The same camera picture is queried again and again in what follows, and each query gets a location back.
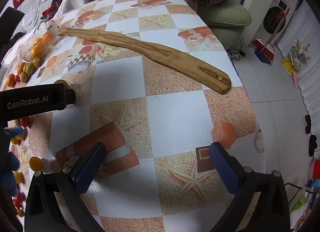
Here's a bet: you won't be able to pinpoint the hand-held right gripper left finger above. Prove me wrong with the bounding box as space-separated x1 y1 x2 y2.
24 142 107 232

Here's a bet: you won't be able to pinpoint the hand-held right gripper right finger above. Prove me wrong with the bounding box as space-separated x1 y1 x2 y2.
209 141 292 232

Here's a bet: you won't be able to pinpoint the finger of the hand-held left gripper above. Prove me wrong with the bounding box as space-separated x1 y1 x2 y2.
0 126 23 152

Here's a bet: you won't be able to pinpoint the person's left hand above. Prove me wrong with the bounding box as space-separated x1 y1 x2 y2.
0 151 20 196

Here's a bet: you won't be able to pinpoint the clear glass bowl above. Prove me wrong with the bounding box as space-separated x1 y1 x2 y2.
19 20 58 63

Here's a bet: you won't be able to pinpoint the dark object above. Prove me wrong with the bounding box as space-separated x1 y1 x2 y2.
0 6 26 56

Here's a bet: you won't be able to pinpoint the black metal rack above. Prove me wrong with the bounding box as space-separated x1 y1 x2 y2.
284 183 318 206

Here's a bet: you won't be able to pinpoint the green toy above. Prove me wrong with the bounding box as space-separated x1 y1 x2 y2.
297 196 308 210

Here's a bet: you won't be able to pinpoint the red cup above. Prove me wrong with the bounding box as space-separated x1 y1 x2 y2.
307 159 320 180

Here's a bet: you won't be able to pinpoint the black socks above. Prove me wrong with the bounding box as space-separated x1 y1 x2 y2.
303 114 318 158

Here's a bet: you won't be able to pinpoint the dark and red clothes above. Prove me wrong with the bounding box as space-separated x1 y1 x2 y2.
41 0 77 22

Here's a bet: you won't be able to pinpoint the yellow and white slippers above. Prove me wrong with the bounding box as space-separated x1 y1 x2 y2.
281 38 313 88

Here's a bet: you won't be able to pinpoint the long wooden stick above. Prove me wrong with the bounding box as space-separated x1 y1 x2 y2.
57 27 232 94

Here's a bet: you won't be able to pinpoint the green sofa cushion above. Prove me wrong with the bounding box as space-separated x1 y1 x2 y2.
96 0 252 49

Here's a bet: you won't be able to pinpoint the white washing machine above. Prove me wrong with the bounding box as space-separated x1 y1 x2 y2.
259 0 302 46

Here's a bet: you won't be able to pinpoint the black cable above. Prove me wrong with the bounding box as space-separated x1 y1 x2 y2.
226 35 247 61

